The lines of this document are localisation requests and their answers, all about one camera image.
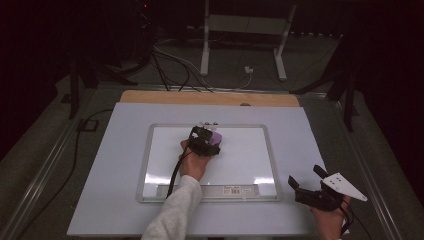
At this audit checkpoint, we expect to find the aluminium frame rail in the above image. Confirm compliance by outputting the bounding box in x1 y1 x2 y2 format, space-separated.
328 96 406 240
0 87 101 240

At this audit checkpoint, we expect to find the black cable bundle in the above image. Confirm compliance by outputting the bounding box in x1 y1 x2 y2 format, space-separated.
150 49 215 94

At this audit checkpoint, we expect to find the person's right hand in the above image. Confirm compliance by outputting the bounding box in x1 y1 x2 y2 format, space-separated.
309 195 352 240

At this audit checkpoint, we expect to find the black square floor plate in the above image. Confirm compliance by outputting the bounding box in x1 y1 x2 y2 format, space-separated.
77 118 100 132

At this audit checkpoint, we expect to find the left hand-held gripper cable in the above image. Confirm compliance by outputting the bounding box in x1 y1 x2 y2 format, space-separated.
165 129 196 199

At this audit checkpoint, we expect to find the white framed whiteboard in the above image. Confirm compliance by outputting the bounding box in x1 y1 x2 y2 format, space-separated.
135 121 283 204

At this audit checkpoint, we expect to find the black tripod stand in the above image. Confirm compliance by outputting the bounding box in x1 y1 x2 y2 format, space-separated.
289 64 361 133
67 54 139 120

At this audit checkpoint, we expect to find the person's left hand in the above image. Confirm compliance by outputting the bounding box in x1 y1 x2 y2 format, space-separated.
178 139 212 183

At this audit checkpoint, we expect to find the white table mat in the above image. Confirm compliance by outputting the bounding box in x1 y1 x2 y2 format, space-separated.
66 101 327 238

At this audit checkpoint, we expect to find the dark equipment rack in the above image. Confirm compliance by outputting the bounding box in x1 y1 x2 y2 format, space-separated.
99 0 158 69

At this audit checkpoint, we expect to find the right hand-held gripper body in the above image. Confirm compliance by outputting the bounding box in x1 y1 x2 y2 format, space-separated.
294 172 369 213

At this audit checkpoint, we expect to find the black floor cable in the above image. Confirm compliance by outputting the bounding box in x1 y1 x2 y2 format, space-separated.
14 108 115 240

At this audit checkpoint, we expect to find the white metal stand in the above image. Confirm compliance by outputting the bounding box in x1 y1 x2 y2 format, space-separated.
199 0 298 82

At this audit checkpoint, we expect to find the right hand-held gripper cable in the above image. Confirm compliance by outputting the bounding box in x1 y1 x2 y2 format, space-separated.
339 205 356 236

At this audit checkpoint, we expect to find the white cable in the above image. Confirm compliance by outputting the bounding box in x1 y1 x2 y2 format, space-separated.
152 44 253 92

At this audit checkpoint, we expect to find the hand-held gripper cable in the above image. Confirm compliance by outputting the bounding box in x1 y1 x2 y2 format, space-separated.
165 129 196 199
339 205 356 236

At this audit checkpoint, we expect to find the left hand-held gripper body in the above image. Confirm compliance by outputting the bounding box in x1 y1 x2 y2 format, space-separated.
187 128 222 158

